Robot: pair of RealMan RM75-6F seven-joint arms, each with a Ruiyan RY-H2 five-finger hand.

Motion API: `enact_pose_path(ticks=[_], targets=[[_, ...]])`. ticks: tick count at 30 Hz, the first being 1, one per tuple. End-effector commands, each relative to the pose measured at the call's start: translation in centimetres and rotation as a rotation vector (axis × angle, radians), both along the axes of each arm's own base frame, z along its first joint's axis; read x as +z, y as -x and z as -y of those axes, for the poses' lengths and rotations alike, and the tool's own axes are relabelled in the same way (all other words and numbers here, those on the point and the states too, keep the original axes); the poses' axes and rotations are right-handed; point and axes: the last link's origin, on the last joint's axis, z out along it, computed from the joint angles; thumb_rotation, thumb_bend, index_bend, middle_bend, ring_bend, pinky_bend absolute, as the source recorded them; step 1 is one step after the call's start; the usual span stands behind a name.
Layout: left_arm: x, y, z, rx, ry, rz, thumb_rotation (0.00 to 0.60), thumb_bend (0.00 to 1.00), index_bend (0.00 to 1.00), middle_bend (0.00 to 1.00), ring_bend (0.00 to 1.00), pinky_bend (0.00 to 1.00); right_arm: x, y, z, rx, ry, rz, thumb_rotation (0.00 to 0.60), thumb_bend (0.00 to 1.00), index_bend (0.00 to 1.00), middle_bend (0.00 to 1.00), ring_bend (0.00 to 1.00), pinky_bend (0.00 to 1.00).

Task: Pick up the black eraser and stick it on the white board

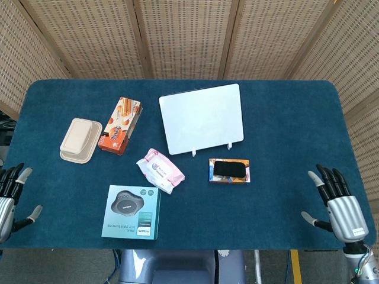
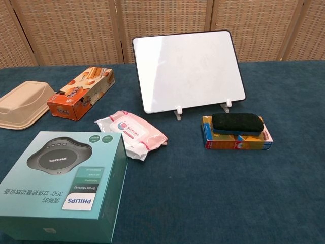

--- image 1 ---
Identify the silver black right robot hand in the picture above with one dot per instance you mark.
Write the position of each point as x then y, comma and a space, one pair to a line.
346, 216

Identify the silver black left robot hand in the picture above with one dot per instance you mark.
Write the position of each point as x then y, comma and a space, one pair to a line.
7, 207

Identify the white tablet stand board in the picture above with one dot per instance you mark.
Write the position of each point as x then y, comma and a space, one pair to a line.
201, 118

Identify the black equipment behind table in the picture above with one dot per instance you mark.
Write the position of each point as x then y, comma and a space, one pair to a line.
4, 130

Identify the blue carpet table mat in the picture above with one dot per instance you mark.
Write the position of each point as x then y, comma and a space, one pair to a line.
266, 213

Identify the beige lidded lunch container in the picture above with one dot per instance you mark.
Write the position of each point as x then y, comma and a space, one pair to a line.
78, 139

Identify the metal table leg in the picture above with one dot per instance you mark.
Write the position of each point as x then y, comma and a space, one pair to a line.
257, 266

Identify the teal speaker product box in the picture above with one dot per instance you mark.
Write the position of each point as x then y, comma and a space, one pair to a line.
130, 213

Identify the orange colourful flat box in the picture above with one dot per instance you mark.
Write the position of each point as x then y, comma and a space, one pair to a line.
225, 181

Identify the orange biscuit box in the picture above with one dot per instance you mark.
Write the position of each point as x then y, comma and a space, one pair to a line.
118, 130

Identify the pink wet wipes pack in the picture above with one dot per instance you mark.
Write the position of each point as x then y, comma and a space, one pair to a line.
161, 171

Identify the grey robot torso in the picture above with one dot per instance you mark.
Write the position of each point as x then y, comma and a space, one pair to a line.
177, 266

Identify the rattan folding screen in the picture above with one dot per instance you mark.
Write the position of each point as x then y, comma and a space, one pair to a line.
189, 35

